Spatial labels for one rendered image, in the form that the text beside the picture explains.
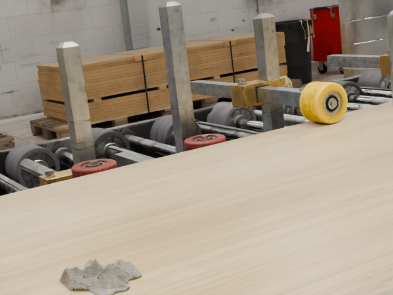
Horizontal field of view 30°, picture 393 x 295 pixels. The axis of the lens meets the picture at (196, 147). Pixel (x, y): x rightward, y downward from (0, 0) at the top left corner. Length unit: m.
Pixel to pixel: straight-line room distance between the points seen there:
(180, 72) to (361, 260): 0.84
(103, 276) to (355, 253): 0.26
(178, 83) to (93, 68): 5.11
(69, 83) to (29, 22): 6.36
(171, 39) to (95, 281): 0.83
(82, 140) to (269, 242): 0.68
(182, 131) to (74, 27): 6.44
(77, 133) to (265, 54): 0.46
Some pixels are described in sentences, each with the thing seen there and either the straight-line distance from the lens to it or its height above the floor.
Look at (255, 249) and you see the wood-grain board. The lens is 0.81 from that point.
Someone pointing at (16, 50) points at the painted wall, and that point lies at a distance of 7.72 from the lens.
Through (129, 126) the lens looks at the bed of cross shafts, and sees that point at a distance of 2.05.
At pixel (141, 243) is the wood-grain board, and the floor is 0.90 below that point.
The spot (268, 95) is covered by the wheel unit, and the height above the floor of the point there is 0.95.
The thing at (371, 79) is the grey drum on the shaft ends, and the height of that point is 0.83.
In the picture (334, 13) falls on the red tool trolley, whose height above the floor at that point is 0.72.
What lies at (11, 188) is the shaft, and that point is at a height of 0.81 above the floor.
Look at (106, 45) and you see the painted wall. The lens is 8.06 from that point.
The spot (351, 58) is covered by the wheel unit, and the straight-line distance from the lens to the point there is 2.03.
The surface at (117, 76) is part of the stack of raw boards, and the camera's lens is 6.70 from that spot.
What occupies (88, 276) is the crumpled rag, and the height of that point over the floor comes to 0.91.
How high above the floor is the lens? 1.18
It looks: 12 degrees down
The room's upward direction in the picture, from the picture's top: 7 degrees counter-clockwise
